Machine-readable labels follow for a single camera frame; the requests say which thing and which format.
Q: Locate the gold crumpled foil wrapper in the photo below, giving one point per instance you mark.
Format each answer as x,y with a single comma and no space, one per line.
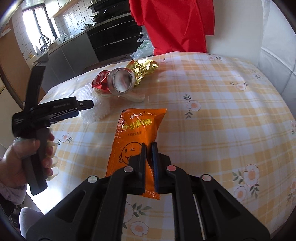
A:
141,68

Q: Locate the red hanging apron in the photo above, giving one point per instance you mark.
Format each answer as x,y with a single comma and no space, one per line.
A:
176,25

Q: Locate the yellow plaid floral tablecloth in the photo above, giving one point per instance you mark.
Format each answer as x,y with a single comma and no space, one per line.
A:
224,118

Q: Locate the kitchen faucet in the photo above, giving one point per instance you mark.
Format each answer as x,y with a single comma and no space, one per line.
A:
45,42

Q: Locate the person's left hand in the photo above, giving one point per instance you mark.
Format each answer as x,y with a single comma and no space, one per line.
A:
12,172

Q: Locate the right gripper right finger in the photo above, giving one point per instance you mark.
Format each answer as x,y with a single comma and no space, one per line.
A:
203,209

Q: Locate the white wall cover sheet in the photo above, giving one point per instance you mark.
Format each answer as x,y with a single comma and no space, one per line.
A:
277,57

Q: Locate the orange snack packet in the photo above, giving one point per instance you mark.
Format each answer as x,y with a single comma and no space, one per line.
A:
136,148

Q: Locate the crushed red soda can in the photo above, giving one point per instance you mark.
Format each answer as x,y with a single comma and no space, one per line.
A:
118,81

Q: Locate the kitchen window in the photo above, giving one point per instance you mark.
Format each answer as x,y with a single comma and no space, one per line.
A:
37,22

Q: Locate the black range hood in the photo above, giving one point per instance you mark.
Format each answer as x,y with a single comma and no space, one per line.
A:
105,10

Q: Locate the white foam fruit net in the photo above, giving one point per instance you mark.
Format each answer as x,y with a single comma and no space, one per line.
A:
102,104

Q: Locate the grey kitchen base cabinets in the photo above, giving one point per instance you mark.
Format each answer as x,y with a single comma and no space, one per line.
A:
68,61

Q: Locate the black oven range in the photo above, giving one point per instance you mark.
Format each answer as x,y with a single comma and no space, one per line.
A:
116,37

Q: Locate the white green plastic bags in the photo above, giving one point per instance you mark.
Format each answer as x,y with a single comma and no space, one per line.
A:
146,48

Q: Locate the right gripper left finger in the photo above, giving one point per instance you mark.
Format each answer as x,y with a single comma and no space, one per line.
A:
95,209

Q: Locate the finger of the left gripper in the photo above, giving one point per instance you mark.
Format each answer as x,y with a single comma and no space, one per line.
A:
85,104

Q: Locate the steel cooking pot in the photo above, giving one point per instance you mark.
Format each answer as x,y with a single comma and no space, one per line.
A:
86,27

